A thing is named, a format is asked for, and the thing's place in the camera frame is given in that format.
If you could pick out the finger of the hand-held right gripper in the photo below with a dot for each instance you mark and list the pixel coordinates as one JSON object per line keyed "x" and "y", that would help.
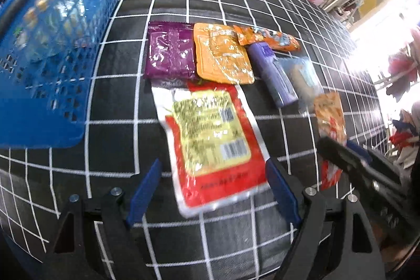
{"x": 370, "y": 158}
{"x": 347, "y": 165}

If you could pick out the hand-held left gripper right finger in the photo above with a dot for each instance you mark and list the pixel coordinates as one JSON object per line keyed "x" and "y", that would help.
{"x": 282, "y": 194}

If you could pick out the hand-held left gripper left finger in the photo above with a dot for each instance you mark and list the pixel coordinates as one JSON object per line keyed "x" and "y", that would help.
{"x": 144, "y": 194}

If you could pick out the small red snack packet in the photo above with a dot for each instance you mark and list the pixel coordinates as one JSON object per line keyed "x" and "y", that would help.
{"x": 329, "y": 119}

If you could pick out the large red snack packet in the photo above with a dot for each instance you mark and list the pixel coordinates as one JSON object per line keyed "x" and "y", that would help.
{"x": 210, "y": 142}

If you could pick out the light blue snack packet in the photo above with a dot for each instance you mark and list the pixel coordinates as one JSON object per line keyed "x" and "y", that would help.
{"x": 305, "y": 80}

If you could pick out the lilac snack packet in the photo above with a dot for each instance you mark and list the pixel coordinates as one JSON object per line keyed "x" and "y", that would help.
{"x": 274, "y": 76}

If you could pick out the blue plastic basket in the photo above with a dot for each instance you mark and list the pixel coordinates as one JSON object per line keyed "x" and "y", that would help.
{"x": 49, "y": 96}

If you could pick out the purple snack packet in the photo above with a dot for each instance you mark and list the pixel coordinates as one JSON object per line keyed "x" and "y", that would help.
{"x": 170, "y": 53}

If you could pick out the orange printed snack packet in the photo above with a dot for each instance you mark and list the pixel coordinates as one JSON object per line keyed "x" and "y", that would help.
{"x": 272, "y": 37}

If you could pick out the plain orange snack packet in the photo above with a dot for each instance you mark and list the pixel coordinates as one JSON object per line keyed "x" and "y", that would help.
{"x": 223, "y": 57}

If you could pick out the clear crinkled snack packet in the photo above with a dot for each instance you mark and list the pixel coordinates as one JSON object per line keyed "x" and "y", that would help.
{"x": 70, "y": 16}

